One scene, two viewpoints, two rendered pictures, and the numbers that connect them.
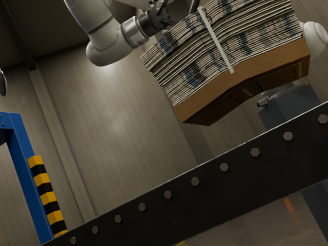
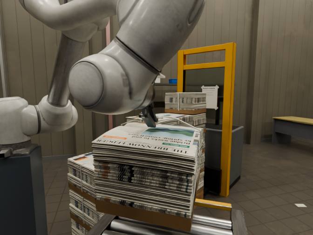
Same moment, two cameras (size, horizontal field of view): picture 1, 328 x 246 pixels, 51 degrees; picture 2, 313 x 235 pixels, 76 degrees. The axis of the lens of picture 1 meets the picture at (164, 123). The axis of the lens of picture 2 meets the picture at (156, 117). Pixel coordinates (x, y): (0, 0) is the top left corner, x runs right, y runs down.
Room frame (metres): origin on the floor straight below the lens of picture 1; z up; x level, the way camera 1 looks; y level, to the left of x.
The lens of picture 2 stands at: (0.98, 0.44, 1.30)
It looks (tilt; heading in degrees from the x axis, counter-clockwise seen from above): 7 degrees down; 268
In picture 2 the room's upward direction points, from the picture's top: straight up
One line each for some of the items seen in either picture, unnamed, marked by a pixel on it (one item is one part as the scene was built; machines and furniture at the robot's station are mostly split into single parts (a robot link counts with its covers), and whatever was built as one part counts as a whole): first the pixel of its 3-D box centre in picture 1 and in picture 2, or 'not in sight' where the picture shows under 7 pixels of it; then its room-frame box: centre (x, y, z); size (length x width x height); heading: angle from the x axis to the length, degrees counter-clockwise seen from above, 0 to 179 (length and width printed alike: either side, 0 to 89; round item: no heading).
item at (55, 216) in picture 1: (48, 198); not in sight; (1.69, 0.68, 1.05); 0.05 x 0.05 x 0.45; 71
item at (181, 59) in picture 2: not in sight; (180, 118); (0.51, -2.36, 0.92); 0.09 x 0.09 x 1.85; 48
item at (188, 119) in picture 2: not in sight; (170, 126); (0.75, -1.60, 0.95); 0.38 x 0.29 x 0.23; 138
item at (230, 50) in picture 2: not in sight; (227, 122); (0.02, -1.92, 0.92); 0.09 x 0.09 x 1.85; 48
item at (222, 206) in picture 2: not in sight; (181, 199); (0.83, -0.42, 0.81); 0.43 x 0.03 x 0.02; 161
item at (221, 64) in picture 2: not in sight; (204, 65); (0.26, -2.14, 1.62); 0.75 x 0.06 x 0.06; 138
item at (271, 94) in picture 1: (276, 95); (11, 147); (1.65, -0.55, 1.03); 0.22 x 0.18 x 0.06; 104
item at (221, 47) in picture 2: not in sight; (204, 49); (0.26, -2.14, 1.82); 0.75 x 0.06 x 0.06; 138
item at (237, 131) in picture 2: not in sight; (212, 152); (0.02, -2.42, 0.40); 0.70 x 0.55 x 0.80; 138
